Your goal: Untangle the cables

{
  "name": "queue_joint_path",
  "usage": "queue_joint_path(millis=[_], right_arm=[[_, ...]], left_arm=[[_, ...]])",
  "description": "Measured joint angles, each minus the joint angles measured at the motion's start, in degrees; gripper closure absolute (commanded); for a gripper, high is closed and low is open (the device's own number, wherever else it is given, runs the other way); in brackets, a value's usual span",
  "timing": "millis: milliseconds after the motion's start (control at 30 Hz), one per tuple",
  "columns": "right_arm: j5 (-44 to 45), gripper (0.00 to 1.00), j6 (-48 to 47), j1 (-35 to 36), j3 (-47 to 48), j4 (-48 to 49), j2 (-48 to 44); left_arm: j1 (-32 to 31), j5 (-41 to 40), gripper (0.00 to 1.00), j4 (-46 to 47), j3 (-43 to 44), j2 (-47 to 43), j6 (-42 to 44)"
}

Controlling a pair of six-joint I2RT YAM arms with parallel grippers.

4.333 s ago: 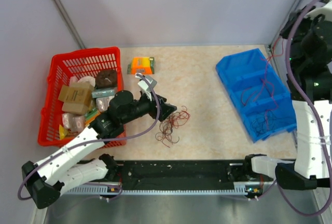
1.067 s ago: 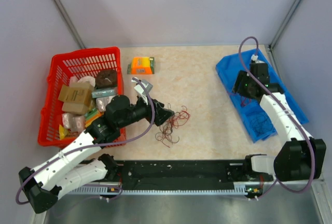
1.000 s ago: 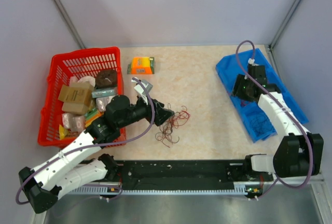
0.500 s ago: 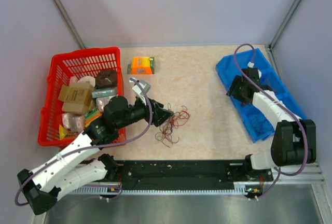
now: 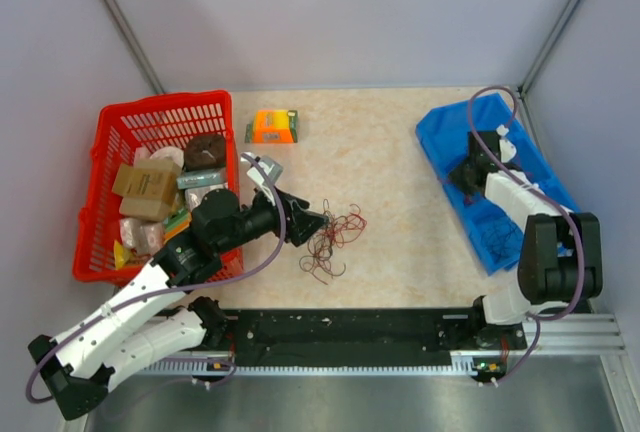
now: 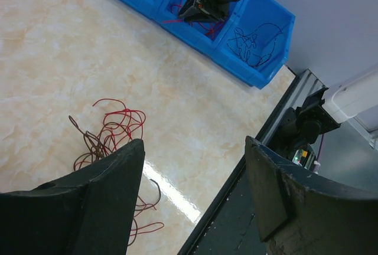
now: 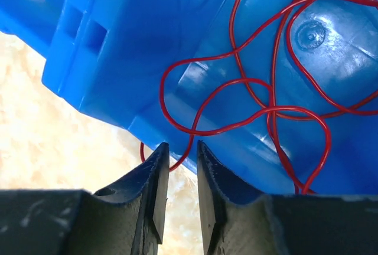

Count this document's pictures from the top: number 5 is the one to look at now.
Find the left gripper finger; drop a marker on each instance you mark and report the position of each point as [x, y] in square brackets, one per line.
[306, 225]
[296, 204]

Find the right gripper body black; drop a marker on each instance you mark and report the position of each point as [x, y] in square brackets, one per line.
[460, 173]

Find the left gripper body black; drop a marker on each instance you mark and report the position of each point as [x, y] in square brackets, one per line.
[262, 217]

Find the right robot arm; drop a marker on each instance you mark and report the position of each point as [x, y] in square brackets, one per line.
[518, 215]

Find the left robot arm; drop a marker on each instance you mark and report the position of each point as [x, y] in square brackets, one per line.
[81, 366]

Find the teal flat packet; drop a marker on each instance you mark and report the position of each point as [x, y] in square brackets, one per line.
[201, 178]

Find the blue plastic divided bin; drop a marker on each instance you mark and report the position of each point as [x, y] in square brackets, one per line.
[450, 127]

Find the orange yellow box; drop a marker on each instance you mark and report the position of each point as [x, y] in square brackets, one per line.
[273, 126]

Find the brown round cake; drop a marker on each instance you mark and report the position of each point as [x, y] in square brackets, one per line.
[205, 152]

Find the brown cardboard box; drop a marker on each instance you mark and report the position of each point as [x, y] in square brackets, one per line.
[147, 189]

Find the pink wrapped snack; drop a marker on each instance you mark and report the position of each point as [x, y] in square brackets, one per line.
[146, 238]

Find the red plastic basket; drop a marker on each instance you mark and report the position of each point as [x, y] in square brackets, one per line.
[153, 122]

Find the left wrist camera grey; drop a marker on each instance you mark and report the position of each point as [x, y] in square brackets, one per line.
[263, 169]

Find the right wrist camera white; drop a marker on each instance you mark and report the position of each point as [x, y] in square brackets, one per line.
[508, 150]

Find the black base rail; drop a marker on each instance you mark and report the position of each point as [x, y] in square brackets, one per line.
[357, 337]

